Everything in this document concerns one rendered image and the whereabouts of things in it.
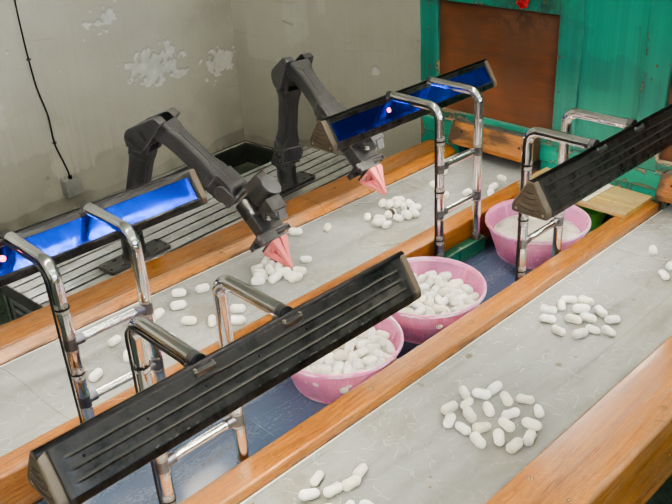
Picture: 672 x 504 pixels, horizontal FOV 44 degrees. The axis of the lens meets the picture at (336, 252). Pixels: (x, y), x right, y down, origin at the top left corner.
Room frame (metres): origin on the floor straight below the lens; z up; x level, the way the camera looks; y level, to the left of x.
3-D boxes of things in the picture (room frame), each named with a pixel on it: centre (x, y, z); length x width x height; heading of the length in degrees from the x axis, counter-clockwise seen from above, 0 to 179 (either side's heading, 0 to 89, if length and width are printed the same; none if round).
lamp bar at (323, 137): (1.99, -0.21, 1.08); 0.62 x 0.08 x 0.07; 133
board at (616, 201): (2.05, -0.68, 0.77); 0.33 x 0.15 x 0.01; 43
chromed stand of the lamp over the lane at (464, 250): (1.93, -0.26, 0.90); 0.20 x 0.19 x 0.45; 133
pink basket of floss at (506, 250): (1.90, -0.52, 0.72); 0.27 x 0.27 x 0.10
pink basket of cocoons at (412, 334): (1.60, -0.20, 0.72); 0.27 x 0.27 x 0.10
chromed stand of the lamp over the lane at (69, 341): (1.27, 0.45, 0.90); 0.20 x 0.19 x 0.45; 133
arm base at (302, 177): (2.45, 0.14, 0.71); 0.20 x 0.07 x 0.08; 137
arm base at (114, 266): (2.01, 0.55, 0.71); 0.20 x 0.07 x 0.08; 137
